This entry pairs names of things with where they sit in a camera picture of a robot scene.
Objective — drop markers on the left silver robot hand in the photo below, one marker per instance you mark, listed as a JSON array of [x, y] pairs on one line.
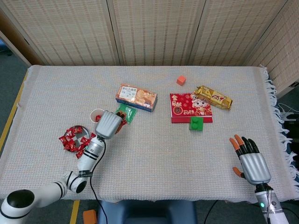
[[108, 124]]

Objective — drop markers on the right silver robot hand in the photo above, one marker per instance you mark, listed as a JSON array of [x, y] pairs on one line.
[[255, 168]]

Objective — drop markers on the red candy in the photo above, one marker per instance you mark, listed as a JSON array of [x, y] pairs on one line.
[[93, 135], [82, 147], [70, 140], [79, 154], [84, 140], [70, 133], [67, 147], [98, 117], [124, 122], [63, 139], [75, 146], [77, 130]]

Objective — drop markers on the white paper cup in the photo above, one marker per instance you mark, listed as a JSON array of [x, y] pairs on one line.
[[93, 114]]

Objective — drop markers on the red candies pile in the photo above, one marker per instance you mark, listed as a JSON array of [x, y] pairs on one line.
[[84, 132]]

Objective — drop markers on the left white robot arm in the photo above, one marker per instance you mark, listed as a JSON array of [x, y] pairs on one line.
[[90, 154]]

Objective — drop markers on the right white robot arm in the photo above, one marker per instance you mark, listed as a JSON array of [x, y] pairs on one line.
[[273, 212]]

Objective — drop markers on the green foil sachet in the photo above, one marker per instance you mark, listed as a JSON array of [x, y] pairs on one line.
[[130, 110]]

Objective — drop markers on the orange and blue cookie box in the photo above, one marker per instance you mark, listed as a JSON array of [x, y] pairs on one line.
[[137, 96]]

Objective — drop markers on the white woven tablecloth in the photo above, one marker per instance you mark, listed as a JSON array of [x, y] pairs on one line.
[[151, 158]]

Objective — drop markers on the green toy building block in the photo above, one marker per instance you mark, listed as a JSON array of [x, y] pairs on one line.
[[196, 124]]

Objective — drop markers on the red desk calendar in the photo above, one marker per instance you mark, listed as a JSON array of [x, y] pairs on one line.
[[182, 105]]

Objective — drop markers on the gold biscuit packet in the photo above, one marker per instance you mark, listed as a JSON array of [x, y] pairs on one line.
[[215, 98]]

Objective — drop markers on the small orange cube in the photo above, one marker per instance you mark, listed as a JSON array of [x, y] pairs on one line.
[[181, 80]]

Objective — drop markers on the orange block on floor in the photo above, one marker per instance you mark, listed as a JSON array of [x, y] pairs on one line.
[[90, 217]]

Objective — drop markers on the blue padded chair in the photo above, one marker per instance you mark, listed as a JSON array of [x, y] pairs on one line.
[[147, 212]]

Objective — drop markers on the woven rattan screen panel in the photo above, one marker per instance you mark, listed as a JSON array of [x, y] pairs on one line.
[[70, 32], [158, 32], [229, 32], [285, 46]]

